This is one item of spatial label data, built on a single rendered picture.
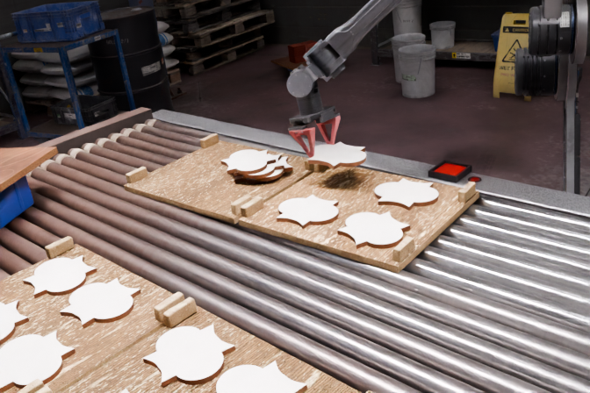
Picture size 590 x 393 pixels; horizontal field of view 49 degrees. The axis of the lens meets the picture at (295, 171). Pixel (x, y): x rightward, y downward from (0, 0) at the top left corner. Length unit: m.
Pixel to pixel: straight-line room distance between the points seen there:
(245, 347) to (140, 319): 0.22
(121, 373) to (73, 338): 0.15
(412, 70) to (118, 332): 4.22
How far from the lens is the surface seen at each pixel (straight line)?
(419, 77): 5.15
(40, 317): 1.27
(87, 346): 1.16
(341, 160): 1.46
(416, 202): 1.40
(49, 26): 4.76
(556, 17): 1.99
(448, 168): 1.60
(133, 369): 1.07
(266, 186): 1.57
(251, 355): 1.03
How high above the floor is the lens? 1.58
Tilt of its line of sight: 23 degrees down
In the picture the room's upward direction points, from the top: 7 degrees counter-clockwise
